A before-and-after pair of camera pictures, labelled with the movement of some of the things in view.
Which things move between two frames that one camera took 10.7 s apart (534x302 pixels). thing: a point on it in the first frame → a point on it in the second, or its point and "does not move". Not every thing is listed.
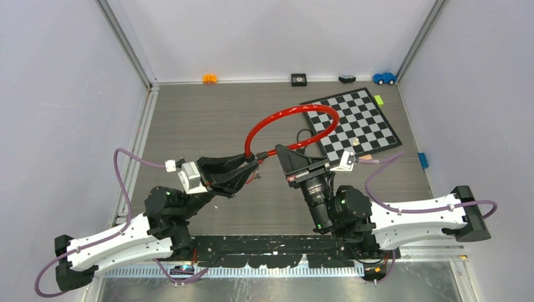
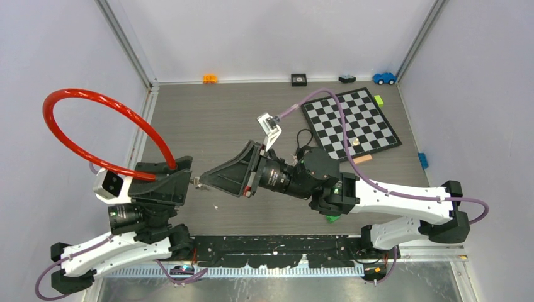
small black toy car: (347, 78) does not move
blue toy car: (384, 77) does not move
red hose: (254, 130) → (141, 112)
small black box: (298, 80) does not move
